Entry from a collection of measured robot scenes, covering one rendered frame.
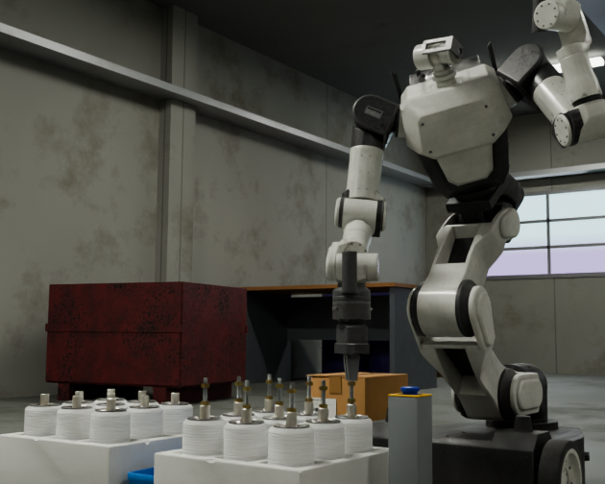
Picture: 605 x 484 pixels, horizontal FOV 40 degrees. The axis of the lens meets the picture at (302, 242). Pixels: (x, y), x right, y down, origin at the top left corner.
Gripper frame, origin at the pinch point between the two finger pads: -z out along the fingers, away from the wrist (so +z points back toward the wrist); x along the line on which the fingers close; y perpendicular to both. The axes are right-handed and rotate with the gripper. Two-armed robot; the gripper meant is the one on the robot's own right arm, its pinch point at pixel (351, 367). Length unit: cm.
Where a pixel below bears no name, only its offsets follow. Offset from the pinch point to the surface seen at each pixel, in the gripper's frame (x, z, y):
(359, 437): 4.8, -15.2, 0.2
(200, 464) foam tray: 6.0, -19.6, -35.5
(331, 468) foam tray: 18.8, -19.3, -10.8
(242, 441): 10.3, -14.5, -27.5
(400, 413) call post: 18.0, -8.8, 4.6
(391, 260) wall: -750, 94, 315
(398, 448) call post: 17.4, -16.1, 4.1
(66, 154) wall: -437, 136, -66
